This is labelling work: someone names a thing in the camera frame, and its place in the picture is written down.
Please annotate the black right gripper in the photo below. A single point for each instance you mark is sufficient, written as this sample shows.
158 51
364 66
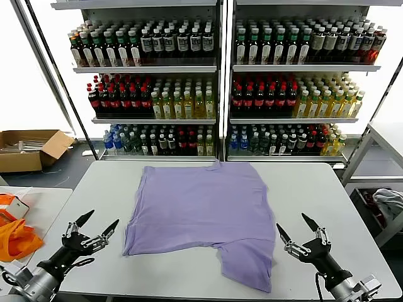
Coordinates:
327 264

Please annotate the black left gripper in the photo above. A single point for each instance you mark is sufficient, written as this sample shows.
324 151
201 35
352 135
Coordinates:
67 251

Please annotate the purple t-shirt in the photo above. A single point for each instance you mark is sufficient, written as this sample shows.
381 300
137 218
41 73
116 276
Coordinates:
201 204

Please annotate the black storage bin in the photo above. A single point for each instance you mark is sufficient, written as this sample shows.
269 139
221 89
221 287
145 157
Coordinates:
359 201

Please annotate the white paper scrap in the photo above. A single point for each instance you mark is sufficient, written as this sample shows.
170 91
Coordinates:
85 153

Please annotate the red cloth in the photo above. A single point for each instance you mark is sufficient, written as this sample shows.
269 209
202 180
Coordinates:
369 198

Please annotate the small white carton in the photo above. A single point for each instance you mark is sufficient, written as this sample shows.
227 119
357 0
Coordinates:
17 210

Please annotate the orange bag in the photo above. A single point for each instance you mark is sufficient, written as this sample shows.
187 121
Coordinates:
15 242

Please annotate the blue sports drink bottle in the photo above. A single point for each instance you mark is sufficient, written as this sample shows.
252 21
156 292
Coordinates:
233 143
243 143
107 143
117 143

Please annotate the small dark drink bottle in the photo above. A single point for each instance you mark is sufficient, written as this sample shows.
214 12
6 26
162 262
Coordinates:
162 144
292 143
171 144
283 144
153 146
144 146
273 145
301 143

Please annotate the dark green water bottle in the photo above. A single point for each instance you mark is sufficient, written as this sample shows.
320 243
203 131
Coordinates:
127 144
253 144
264 144
135 144

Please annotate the small cola bottle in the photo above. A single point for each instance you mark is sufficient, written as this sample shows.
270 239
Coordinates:
321 141
191 144
182 144
311 141

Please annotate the small yellow juice bottle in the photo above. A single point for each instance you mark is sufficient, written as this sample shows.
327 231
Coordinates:
329 145
209 146
200 146
338 144

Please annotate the orange packaging piece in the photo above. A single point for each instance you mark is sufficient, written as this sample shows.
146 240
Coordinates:
7 199

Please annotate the grey crumpled cloth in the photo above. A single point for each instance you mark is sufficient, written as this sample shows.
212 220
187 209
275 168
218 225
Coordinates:
388 198

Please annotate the open cardboard box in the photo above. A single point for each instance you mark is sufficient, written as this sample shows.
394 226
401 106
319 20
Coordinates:
19 162

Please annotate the clear plastic packaging bundle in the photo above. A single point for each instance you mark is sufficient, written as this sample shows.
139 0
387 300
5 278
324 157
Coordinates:
26 145

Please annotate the red cap cola bottle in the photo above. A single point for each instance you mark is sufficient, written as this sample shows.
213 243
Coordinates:
114 102
94 102
291 100
124 102
104 102
270 100
259 100
134 102
248 100
281 100
145 102
236 100

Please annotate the black slanted pole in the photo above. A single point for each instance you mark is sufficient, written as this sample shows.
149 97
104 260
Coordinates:
387 91
61 78

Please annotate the grey metal shelf unit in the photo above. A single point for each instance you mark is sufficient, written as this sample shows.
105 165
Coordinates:
145 69
305 68

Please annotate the green label tea bottle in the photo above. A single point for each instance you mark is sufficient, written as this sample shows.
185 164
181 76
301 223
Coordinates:
134 50
97 50
241 47
253 47
279 47
304 47
292 47
85 50
110 50
266 47
122 50

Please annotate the amber tea bottle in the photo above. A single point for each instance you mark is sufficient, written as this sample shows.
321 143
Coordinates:
75 47

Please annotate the beige label dark bottle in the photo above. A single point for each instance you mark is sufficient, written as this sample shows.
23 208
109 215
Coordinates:
330 42
318 42

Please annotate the white label dark bottle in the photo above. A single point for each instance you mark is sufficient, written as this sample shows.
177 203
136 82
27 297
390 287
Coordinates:
207 42
157 42
195 42
169 42
146 42
182 42

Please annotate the blue white label bottle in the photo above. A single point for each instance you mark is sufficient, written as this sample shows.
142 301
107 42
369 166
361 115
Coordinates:
367 42
343 42
355 42

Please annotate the red tea bottle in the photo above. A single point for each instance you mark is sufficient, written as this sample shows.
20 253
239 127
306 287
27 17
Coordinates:
378 44

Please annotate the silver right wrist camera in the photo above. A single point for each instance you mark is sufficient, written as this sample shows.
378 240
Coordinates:
370 286

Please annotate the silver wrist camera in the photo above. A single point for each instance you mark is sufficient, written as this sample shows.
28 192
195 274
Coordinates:
19 281
370 286

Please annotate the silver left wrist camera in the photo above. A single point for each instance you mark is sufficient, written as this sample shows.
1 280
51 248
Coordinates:
19 281

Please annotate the grey metal frame table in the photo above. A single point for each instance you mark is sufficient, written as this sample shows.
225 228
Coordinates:
385 135

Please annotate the grey metal frame post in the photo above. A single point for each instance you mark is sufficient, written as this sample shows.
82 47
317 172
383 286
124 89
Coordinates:
44 63

